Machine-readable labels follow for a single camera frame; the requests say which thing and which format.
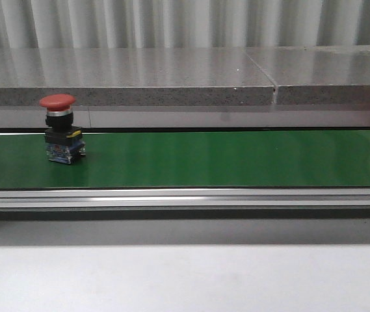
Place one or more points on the white base panel under slabs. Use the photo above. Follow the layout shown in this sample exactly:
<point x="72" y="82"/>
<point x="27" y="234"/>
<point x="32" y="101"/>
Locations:
<point x="222" y="116"/>

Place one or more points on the grey stone slab right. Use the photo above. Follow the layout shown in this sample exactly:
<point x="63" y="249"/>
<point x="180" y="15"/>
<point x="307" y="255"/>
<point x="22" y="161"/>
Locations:
<point x="326" y="75"/>

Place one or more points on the grey stone slab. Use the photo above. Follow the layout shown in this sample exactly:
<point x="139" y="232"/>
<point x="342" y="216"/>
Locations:
<point x="326" y="75"/>
<point x="133" y="77"/>

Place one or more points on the green conveyor belt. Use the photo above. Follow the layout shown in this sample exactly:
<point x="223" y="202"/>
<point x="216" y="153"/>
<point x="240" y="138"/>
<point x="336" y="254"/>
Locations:
<point x="311" y="158"/>

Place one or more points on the grey stone slab left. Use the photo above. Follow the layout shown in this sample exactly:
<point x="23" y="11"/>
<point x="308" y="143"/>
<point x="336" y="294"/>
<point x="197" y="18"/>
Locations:
<point x="133" y="77"/>

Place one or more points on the aluminium conveyor side rail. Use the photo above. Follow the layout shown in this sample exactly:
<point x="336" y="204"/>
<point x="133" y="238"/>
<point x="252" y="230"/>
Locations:
<point x="187" y="199"/>

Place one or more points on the white corrugated wall panel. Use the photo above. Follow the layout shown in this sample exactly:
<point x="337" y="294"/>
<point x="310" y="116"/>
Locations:
<point x="140" y="24"/>

